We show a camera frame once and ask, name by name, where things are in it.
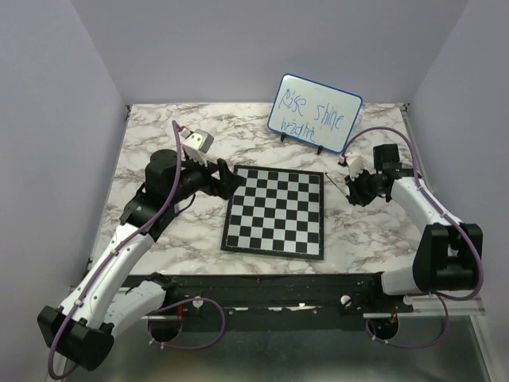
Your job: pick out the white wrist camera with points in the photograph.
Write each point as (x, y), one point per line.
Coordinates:
(196, 145)
(354, 162)

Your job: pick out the aluminium frame rail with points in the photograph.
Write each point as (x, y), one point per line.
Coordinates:
(422, 305)

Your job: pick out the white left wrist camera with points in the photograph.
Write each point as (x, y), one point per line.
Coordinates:
(196, 145)

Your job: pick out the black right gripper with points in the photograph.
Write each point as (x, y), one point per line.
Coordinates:
(355, 196)

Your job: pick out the blue framed whiteboard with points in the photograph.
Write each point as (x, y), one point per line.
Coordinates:
(314, 113)

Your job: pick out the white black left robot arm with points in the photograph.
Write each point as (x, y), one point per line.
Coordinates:
(127, 246)

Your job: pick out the white blue whiteboard marker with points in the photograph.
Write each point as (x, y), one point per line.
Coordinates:
(341, 189)

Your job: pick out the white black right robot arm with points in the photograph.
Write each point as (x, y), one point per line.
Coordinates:
(449, 251)

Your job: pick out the black white chessboard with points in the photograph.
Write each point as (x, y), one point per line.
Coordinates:
(277, 212)

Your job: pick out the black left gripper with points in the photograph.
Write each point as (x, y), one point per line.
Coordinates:
(228, 181)

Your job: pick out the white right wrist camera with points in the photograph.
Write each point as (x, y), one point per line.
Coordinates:
(354, 162)

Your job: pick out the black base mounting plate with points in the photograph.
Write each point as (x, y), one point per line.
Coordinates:
(256, 303)

